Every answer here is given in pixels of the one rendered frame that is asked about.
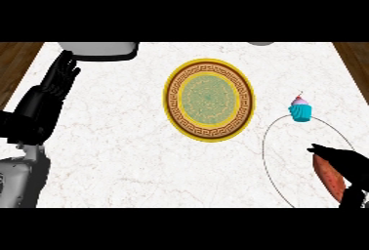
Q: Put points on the pale grey appliance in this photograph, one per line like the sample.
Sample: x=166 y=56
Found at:
x=104 y=50

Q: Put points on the small grey round object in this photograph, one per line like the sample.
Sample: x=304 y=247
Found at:
x=261 y=43

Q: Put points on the orange sweet potato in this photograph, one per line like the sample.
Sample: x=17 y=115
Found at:
x=332 y=179

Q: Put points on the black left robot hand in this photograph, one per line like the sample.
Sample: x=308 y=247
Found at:
x=39 y=107

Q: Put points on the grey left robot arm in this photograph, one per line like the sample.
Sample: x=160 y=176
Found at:
x=20 y=182

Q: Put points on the blue cupcake with pink frosting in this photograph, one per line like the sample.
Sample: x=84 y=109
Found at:
x=301 y=110

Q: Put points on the yellow patterned round plate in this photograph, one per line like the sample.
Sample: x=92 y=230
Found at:
x=209 y=100

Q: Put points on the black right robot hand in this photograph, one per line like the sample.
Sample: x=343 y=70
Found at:
x=348 y=166

